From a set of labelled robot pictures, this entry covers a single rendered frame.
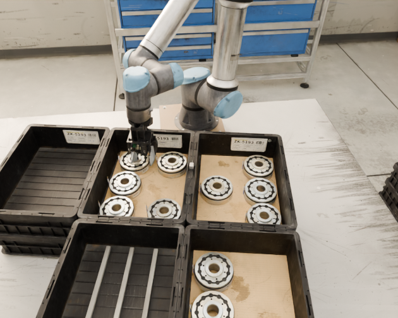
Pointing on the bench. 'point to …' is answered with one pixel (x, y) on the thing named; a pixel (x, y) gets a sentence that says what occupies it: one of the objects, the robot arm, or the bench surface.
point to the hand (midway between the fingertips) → (144, 160)
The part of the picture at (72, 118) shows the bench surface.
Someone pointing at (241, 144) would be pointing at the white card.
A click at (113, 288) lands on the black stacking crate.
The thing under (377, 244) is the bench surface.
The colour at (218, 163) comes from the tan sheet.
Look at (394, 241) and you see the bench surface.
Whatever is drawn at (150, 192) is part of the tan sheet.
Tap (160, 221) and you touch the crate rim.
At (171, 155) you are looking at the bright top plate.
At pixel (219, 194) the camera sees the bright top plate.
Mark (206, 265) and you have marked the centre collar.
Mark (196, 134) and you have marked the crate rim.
